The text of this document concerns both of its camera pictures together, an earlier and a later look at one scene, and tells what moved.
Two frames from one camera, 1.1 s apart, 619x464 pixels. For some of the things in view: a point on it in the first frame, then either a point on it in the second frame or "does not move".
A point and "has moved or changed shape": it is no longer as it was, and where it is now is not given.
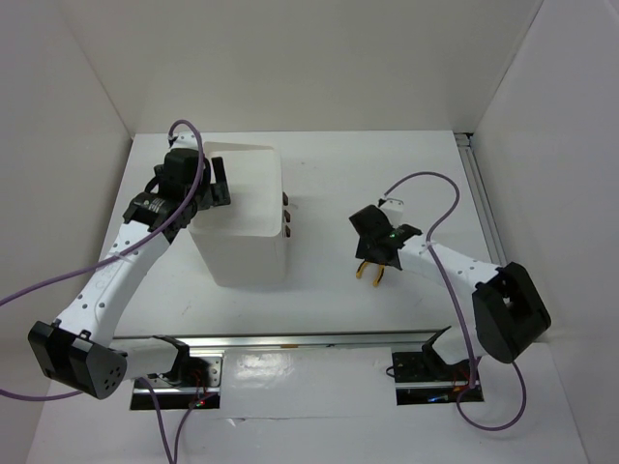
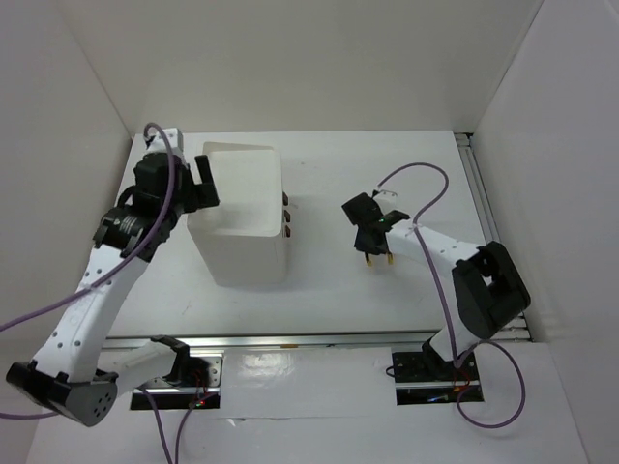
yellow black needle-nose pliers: (378, 275) has moved or changed shape
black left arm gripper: (217, 194) to (203, 191)
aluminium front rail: (278, 342) does not move
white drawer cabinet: (242, 243) does not move
